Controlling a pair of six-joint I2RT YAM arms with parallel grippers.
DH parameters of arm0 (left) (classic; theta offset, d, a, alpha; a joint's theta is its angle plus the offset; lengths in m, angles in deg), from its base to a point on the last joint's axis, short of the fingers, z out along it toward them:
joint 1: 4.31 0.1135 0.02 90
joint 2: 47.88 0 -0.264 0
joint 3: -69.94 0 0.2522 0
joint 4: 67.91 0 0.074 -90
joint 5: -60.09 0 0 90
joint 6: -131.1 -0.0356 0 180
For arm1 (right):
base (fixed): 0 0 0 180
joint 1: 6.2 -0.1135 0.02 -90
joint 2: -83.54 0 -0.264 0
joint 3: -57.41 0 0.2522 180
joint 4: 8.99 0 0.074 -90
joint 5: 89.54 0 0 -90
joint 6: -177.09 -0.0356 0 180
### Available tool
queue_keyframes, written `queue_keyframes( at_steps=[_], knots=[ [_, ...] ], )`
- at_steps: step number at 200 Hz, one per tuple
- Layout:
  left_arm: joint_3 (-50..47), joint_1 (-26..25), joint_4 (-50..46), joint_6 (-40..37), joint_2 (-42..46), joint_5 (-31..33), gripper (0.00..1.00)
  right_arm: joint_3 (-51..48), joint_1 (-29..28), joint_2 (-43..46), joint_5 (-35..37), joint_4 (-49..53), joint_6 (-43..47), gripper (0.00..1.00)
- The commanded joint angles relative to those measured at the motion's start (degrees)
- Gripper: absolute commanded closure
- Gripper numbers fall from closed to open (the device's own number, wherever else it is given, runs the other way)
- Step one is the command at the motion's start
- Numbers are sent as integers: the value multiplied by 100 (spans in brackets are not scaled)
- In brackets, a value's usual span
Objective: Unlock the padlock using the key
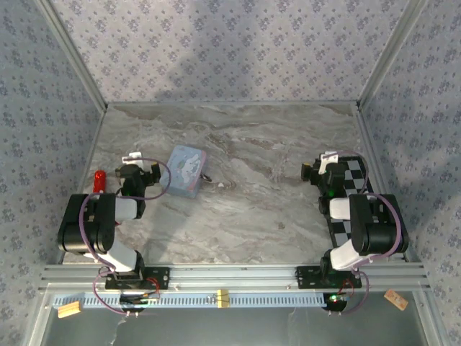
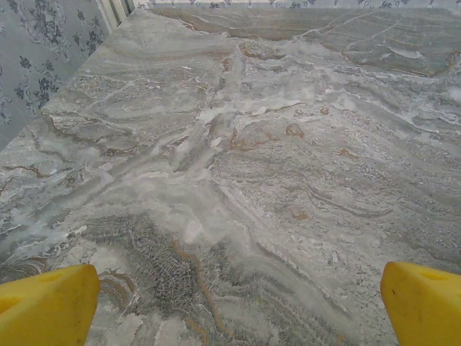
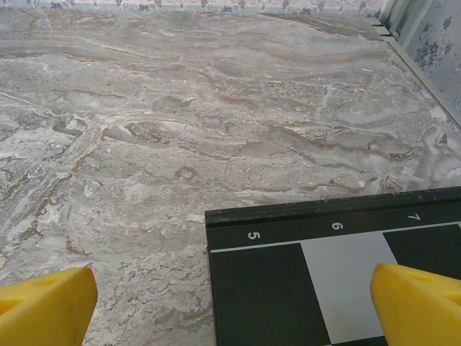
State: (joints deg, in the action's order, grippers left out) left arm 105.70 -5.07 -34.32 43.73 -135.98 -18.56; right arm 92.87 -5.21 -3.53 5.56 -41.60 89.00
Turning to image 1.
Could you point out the black and grey chessboard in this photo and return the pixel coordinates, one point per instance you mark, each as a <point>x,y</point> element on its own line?
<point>354,169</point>

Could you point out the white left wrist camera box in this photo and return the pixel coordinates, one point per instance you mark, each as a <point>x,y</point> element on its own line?
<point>131,157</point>

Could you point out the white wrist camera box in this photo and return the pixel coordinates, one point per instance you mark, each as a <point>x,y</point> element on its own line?
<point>131,157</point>
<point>327,160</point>

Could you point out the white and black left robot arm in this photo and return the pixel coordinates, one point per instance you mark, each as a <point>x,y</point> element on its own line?
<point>124,209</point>

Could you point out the red plastic cylinder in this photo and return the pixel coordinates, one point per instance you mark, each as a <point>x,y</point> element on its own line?
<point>100,182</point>

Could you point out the pastel blue cartoon tin box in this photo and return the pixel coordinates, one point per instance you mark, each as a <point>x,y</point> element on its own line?
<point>183,173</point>

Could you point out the aluminium frame post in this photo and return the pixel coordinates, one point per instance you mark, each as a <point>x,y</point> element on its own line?
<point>392,54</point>
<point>72,56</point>

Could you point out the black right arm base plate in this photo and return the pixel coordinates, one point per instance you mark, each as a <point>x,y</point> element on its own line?
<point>308,277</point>

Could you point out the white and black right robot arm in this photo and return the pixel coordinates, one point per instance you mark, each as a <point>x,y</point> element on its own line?
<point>374,230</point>

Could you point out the light wooden block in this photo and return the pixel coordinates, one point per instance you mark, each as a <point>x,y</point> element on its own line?
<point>69,310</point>

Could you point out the yellow wooden block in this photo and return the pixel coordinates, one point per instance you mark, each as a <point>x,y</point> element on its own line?
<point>223,299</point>

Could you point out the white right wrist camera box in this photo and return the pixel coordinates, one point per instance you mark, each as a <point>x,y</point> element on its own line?
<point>327,160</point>

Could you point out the aluminium mounting rail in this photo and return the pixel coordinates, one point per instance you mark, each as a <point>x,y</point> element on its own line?
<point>230,275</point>

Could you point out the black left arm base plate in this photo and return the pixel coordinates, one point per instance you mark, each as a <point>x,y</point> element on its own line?
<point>158,277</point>

